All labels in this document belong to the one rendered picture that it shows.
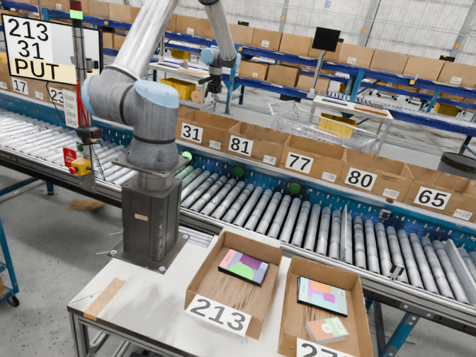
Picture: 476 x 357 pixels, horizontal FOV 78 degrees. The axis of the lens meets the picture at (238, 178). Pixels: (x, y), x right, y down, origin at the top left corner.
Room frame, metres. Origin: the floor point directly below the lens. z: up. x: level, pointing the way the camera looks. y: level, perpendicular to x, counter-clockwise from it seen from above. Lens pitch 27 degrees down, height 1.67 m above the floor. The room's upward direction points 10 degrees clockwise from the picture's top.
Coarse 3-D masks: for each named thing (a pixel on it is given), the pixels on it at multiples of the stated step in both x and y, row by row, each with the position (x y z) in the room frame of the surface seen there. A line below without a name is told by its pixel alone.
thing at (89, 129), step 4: (76, 128) 1.41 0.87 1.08; (80, 128) 1.40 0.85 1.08; (84, 128) 1.40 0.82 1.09; (88, 128) 1.40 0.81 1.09; (92, 128) 1.41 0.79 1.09; (96, 128) 1.43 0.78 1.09; (76, 132) 1.40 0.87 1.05; (80, 132) 1.40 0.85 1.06; (84, 132) 1.39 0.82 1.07; (88, 132) 1.38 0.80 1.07; (92, 132) 1.38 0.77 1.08; (96, 132) 1.40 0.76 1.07; (100, 132) 1.42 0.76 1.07; (80, 136) 1.40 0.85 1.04; (84, 136) 1.39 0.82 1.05; (88, 136) 1.38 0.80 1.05; (92, 136) 1.38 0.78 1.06; (96, 136) 1.40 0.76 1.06; (100, 136) 1.42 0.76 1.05; (84, 140) 1.41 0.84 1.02; (88, 140) 1.41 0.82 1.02; (92, 140) 1.42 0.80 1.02; (80, 144) 1.41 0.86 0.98; (84, 144) 1.40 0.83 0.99; (88, 144) 1.40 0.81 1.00
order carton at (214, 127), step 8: (192, 112) 2.23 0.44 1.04; (200, 112) 2.25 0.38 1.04; (184, 120) 1.97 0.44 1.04; (192, 120) 2.24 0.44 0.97; (200, 120) 2.25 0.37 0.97; (208, 120) 2.24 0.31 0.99; (216, 120) 2.22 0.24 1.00; (224, 120) 2.20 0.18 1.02; (232, 120) 2.19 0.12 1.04; (176, 128) 1.99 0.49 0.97; (208, 128) 1.93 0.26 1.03; (216, 128) 1.91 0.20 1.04; (224, 128) 2.20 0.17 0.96; (176, 136) 1.99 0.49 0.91; (208, 136) 1.92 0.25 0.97; (216, 136) 1.91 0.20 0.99; (224, 136) 1.90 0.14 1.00; (200, 144) 1.94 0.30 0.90; (208, 144) 1.92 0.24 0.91; (224, 144) 1.89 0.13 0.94; (224, 152) 1.89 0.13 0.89
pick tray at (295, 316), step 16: (288, 272) 0.93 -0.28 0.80; (304, 272) 0.97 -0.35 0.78; (320, 272) 0.96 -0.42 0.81; (336, 272) 0.95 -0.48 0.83; (288, 288) 0.80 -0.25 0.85; (352, 288) 0.93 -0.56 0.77; (288, 304) 0.81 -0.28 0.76; (352, 304) 0.86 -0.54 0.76; (288, 320) 0.73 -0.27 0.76; (304, 320) 0.74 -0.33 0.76; (352, 320) 0.78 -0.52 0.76; (288, 336) 0.61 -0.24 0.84; (304, 336) 0.68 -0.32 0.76; (352, 336) 0.71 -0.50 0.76; (368, 336) 0.66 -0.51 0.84; (288, 352) 0.60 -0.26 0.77; (352, 352) 0.65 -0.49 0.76; (368, 352) 0.62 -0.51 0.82
